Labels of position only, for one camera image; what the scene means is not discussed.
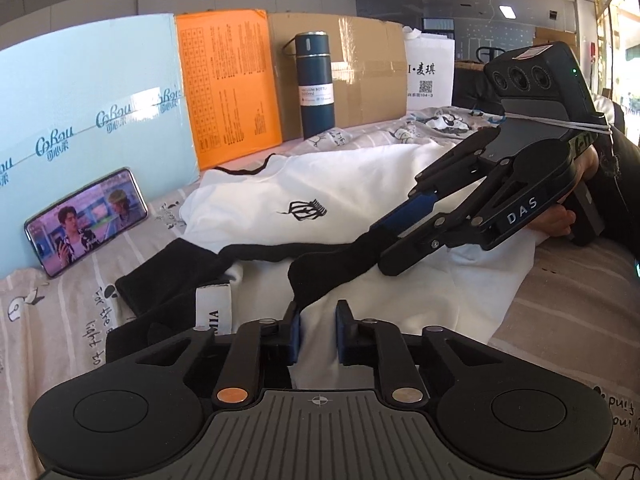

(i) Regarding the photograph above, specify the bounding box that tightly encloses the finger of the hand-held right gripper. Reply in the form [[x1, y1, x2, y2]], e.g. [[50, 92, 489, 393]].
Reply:
[[369, 128, 502, 240], [378, 154, 523, 277]]

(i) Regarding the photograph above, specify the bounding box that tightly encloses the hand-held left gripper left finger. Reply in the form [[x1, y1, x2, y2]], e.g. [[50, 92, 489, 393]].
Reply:
[[132, 301, 303, 409]]

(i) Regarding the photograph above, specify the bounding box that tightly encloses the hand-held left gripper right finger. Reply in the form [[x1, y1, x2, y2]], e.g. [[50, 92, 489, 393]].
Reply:
[[335, 300, 505, 407]]

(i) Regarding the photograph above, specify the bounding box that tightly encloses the white shirt with black trim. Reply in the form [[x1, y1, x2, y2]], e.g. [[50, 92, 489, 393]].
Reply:
[[105, 139, 543, 392]]

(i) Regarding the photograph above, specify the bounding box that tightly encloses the person's right hand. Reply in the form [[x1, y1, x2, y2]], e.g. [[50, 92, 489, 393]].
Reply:
[[531, 146, 602, 238]]

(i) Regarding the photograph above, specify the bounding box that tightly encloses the black chair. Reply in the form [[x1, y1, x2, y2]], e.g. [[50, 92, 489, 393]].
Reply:
[[451, 60, 503, 110]]

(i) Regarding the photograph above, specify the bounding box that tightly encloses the stack of cardboard boxes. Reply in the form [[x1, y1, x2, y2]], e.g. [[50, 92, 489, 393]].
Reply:
[[532, 26, 581, 58]]

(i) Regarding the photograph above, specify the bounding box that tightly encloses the white paper bag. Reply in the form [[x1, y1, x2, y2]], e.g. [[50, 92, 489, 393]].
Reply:
[[402, 27, 456, 116]]

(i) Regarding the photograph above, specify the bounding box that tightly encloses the brown cardboard box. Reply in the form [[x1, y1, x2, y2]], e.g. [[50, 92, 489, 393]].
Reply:
[[267, 12, 408, 142]]

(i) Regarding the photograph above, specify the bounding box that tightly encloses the dark blue vacuum bottle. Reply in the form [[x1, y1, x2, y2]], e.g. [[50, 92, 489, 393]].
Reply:
[[281, 31, 336, 140]]

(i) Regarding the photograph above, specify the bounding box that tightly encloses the orange printed box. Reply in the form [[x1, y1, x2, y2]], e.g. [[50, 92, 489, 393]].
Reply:
[[174, 8, 284, 172]]

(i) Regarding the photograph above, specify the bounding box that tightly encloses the smartphone showing video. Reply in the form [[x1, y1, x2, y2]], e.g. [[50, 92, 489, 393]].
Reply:
[[24, 168, 149, 279]]

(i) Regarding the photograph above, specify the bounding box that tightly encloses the light blue printed box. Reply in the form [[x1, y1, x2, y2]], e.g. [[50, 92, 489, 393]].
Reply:
[[0, 11, 202, 273]]

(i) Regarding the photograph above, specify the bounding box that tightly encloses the white cord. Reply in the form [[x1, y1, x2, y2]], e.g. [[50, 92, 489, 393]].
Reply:
[[470, 109, 614, 135]]

